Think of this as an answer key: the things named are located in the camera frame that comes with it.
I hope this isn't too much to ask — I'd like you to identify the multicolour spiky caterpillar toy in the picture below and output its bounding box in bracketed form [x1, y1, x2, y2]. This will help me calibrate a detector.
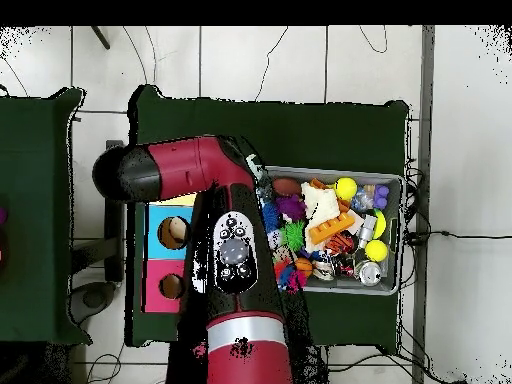
[273, 255, 313, 295]

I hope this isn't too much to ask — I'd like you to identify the shallow mesh bin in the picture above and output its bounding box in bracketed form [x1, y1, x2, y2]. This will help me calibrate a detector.
[255, 164, 405, 296]

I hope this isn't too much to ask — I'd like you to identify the wooden box with three holes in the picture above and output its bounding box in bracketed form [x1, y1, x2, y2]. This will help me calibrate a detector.
[141, 192, 199, 314]

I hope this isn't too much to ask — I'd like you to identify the purple spiky toy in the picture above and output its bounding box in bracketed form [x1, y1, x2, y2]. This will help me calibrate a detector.
[274, 194, 307, 222]

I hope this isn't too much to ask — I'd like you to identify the brown toy football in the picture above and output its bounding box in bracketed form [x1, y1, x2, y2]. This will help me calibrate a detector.
[271, 177, 302, 197]

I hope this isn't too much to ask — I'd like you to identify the green spiky caterpillar toy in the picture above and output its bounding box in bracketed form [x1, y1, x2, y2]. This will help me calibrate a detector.
[279, 220, 307, 253]

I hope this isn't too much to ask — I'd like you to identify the cream yellow cloth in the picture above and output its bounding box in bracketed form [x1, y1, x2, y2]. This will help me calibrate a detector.
[300, 181, 341, 253]

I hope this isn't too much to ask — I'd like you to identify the orange toy brick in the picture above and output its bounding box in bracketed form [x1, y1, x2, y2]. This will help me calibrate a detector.
[306, 211, 356, 246]

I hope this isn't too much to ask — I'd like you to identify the yellow tennis ball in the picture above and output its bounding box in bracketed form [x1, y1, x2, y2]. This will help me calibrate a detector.
[333, 176, 358, 201]

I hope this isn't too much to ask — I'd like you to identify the smooth yellow ball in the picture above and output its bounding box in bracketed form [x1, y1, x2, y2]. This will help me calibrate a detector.
[364, 239, 389, 263]

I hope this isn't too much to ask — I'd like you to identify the black stand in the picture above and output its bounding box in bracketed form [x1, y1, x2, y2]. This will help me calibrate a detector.
[71, 139, 126, 325]

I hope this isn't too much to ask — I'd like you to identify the dark green side tablecloth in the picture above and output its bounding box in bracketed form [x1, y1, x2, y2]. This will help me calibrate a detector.
[0, 87, 93, 346]

